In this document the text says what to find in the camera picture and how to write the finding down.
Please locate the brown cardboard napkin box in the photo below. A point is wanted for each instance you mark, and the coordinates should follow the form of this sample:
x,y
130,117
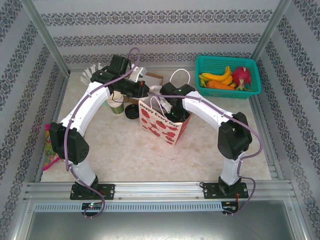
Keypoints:
x,y
150,74

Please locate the white red printed paper bag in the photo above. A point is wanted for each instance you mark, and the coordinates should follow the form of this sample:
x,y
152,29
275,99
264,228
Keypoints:
x,y
160,125

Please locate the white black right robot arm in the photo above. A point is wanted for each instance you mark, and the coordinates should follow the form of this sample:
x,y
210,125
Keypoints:
x,y
205,107

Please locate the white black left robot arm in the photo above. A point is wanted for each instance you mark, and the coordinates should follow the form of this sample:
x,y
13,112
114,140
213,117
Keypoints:
x,y
87,105

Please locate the white napkin stack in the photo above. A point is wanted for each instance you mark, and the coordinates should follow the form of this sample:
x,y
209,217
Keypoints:
x,y
156,80

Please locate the black plastic cup lid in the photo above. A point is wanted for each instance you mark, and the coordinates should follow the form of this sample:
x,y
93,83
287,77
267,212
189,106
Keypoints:
x,y
131,111

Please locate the white wrapped straw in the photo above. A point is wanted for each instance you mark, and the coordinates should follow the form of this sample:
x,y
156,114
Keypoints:
x,y
88,73
84,80
99,67
93,68

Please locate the paper cup stack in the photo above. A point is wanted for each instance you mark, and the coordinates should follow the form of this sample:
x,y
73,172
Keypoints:
x,y
116,107

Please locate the yellow banana bunch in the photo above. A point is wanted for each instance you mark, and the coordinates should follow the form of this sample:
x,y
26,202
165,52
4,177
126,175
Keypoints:
x,y
217,77

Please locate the orange carrot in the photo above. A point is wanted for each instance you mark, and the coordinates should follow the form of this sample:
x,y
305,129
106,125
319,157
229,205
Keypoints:
x,y
220,85

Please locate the teal plastic basket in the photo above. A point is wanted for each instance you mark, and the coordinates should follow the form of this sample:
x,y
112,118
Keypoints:
x,y
215,62

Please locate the pink dragon fruit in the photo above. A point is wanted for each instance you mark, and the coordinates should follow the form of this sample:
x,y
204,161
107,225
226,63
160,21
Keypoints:
x,y
241,75

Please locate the colourful fruit candy bag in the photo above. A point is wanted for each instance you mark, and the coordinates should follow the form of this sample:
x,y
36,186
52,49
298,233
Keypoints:
x,y
50,155

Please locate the aluminium mounting rail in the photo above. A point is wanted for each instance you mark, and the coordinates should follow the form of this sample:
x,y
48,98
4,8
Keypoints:
x,y
157,190

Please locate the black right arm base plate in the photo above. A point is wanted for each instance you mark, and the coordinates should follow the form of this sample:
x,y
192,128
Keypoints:
x,y
208,191

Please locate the aluminium frame post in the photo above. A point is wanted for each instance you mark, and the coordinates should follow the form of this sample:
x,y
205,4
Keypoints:
x,y
39,25
272,25

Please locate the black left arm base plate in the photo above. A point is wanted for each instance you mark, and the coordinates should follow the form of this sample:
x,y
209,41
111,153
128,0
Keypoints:
x,y
108,191

